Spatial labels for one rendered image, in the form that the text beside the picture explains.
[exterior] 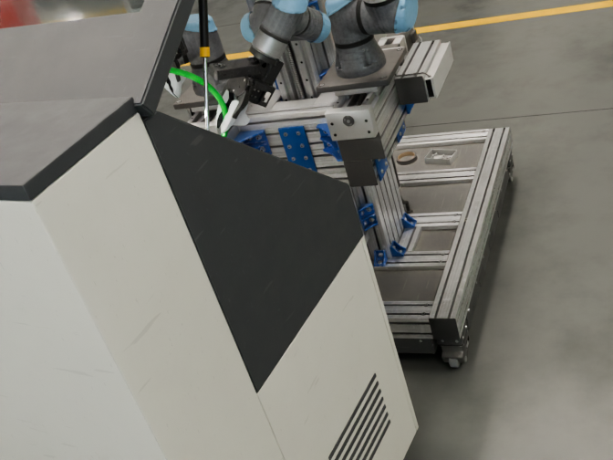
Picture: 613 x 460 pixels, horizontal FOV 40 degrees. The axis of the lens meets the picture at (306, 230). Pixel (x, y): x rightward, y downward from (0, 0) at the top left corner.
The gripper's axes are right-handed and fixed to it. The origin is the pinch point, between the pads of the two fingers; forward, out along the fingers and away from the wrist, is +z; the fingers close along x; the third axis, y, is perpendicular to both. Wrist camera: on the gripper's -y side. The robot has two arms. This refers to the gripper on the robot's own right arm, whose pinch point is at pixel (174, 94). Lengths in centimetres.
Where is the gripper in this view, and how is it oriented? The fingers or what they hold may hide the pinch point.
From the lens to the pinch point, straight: 228.6
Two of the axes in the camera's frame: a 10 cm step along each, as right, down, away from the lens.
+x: -8.6, -0.4, 5.1
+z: 2.7, 8.1, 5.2
